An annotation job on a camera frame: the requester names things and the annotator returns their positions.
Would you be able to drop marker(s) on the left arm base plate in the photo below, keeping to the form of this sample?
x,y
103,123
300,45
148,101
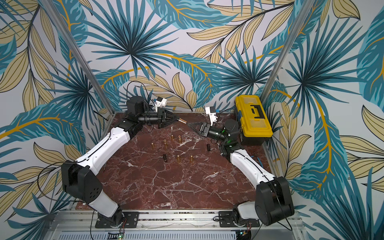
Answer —
x,y
120,220

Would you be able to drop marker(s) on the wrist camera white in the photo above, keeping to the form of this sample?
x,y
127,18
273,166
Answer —
x,y
212,114
160,103

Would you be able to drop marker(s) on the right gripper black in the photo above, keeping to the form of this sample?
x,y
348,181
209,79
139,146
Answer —
x,y
204,129

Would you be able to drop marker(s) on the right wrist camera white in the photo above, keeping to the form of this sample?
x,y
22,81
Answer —
x,y
212,114

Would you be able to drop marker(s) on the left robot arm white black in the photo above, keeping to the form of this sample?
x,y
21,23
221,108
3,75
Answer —
x,y
79,178

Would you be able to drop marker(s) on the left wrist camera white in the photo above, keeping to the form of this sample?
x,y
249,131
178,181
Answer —
x,y
160,103

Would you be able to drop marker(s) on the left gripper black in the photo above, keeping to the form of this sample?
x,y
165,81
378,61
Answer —
x,y
162,119

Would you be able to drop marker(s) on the aluminium corner post right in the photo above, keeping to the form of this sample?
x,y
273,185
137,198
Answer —
x,y
291,37

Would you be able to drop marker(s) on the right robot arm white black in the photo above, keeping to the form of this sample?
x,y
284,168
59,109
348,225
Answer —
x,y
273,197

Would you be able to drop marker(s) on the yellow black toolbox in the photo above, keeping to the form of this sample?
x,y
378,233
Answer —
x,y
255,127

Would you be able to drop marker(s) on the aluminium corner post left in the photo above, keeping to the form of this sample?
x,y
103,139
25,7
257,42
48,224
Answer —
x,y
54,15

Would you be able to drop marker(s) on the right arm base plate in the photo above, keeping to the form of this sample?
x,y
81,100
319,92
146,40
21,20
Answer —
x,y
232,219

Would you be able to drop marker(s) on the aluminium frame rail front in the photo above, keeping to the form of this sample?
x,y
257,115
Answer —
x,y
172,225

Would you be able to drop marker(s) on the aluminium corner post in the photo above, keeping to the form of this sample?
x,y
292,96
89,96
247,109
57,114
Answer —
x,y
54,15
291,37

